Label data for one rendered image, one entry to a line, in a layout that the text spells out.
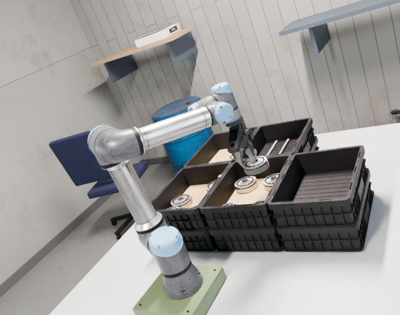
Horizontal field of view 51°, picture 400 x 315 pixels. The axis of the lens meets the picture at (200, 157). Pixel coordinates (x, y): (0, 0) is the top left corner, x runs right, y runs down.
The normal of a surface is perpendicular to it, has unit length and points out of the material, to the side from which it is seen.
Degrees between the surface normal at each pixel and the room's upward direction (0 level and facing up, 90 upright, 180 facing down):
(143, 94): 90
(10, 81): 90
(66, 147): 98
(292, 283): 0
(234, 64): 90
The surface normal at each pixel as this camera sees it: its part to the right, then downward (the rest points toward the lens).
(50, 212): 0.83, -0.11
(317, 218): -0.42, 0.48
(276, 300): -0.35, -0.87
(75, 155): -0.17, 0.55
